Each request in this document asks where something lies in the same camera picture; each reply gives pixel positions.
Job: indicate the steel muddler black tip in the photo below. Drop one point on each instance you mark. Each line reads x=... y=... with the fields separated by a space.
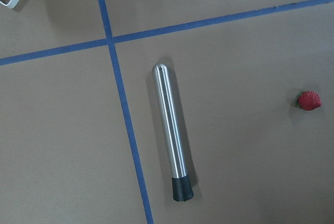
x=181 y=186

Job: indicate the red strawberry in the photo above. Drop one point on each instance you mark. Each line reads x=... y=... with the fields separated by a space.
x=309 y=100

